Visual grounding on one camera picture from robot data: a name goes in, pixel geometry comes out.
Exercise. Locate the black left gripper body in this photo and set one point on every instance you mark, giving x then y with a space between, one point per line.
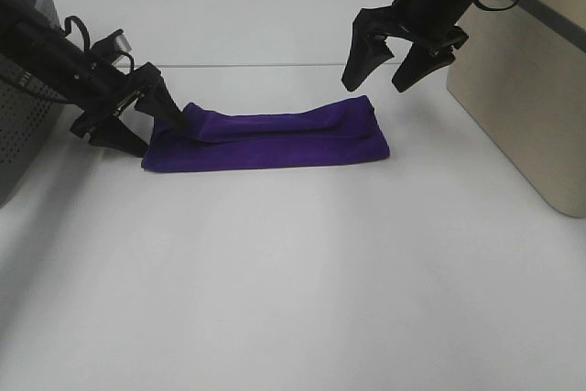
103 92

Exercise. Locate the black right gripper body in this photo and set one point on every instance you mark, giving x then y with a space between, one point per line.
432 24

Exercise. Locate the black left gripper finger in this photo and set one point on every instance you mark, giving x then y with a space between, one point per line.
154 97
113 133

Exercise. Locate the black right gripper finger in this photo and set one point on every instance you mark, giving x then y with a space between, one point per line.
368 49
422 60

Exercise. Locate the purple towel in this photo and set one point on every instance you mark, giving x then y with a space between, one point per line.
340 133

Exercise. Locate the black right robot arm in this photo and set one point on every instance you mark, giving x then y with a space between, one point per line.
431 27

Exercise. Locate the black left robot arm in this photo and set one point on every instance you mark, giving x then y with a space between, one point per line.
29 40

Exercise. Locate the grey perforated plastic basket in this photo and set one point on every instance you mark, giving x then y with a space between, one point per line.
25 121

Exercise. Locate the beige storage bin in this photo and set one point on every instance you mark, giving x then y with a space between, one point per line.
521 77

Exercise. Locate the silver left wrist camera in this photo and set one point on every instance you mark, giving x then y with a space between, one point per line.
112 48

